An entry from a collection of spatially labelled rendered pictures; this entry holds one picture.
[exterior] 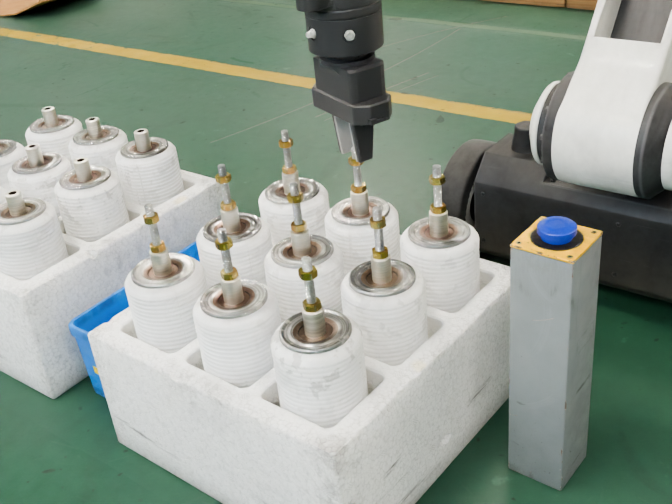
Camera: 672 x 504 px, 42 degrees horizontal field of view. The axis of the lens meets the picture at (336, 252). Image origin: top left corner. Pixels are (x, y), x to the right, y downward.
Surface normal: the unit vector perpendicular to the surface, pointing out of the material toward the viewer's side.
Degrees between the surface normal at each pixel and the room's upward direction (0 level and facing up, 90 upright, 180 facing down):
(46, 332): 90
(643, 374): 0
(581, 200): 46
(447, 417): 90
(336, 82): 90
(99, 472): 0
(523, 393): 90
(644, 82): 38
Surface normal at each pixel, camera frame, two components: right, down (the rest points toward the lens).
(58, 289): 0.80, 0.24
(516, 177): -0.49, -0.28
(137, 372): -0.62, 0.44
